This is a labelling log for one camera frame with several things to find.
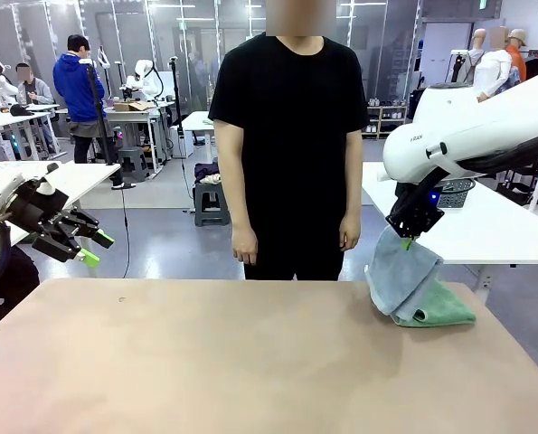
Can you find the person in blue hoodie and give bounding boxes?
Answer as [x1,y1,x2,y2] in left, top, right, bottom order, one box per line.
[52,33,137,191]

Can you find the wooden shoe shelf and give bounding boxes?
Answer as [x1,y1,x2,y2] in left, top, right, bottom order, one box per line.
[362,104,409,140]

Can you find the person's left hand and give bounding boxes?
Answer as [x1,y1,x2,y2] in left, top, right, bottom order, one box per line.
[339,214,363,251]

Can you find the person in black t-shirt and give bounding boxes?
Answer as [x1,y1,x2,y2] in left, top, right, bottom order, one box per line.
[207,0,370,281]

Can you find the seated person grey hoodie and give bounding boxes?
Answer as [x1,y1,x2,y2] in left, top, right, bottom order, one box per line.
[14,62,55,106]

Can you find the mannequin orange shirt beige hat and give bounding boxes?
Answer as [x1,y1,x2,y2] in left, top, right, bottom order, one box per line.
[505,27,528,82]

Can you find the person's left forearm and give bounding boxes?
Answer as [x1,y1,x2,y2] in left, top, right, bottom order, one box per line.
[342,174,363,219]

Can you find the small mannequin floral dress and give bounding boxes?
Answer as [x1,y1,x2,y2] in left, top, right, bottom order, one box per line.
[498,66,522,94]

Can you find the black tripod pole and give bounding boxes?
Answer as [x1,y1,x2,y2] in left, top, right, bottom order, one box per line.
[168,56,184,159]
[79,58,116,166]

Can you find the white standing desk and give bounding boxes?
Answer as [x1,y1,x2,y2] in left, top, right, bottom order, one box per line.
[181,110,216,159]

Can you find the person's right forearm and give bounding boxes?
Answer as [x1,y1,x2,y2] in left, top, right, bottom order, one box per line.
[214,175,254,230]

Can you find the dark grey plastic stool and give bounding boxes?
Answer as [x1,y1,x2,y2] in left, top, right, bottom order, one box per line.
[117,146,151,183]

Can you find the black luggage bags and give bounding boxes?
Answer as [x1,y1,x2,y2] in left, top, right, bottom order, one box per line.
[408,88,429,126]

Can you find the white computer case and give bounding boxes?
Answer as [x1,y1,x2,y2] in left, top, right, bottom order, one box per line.
[168,125,195,159]

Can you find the person's right hand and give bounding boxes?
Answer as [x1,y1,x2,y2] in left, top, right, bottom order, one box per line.
[231,224,260,267]

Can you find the long white desk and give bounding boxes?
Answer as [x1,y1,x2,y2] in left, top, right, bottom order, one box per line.
[0,110,61,162]

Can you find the grey-blue terry towel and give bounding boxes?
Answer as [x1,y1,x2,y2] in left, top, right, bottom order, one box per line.
[364,225,444,326]

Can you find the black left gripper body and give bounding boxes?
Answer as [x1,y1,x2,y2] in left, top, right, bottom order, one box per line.
[10,178,78,234]

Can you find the grey mesh plastic basket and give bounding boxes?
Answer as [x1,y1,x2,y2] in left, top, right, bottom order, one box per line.
[435,178,477,210]

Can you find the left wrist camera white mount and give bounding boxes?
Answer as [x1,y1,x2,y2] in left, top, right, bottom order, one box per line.
[33,162,61,196]

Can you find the open cardboard box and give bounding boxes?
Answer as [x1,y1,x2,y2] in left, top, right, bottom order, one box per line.
[113,99,157,113]

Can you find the pile of dark clothes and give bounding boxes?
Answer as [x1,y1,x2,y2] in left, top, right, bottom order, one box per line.
[193,161,222,185]

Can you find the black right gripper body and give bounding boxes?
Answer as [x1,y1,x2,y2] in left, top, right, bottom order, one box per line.
[385,193,446,239]

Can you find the grey robot workbench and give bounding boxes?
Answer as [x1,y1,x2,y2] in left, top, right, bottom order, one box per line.
[103,106,166,176]

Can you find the right arm black cable bundle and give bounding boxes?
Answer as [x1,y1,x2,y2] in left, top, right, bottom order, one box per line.
[424,128,538,193]

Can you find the mannequin white top orange trousers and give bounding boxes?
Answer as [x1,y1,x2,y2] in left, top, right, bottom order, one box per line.
[471,27,514,103]

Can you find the grey plastic step stool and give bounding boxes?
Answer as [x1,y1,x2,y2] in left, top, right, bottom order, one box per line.
[193,180,227,228]

